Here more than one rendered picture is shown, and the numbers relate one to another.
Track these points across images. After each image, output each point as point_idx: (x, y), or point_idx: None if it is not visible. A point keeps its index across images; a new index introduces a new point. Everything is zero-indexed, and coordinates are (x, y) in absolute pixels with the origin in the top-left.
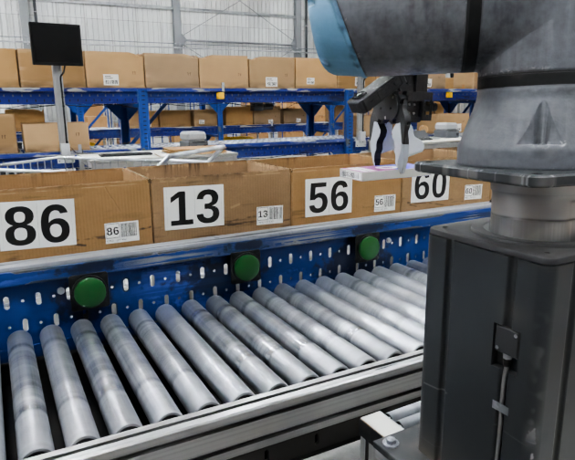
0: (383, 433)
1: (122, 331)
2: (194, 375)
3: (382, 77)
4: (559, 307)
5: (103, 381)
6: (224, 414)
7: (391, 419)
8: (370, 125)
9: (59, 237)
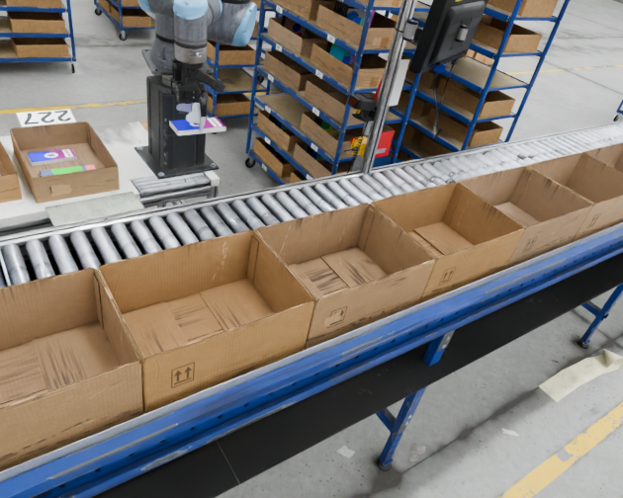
0: (213, 172)
1: None
2: (291, 205)
3: (203, 72)
4: None
5: (329, 205)
6: (272, 187)
7: (208, 177)
8: (206, 107)
9: None
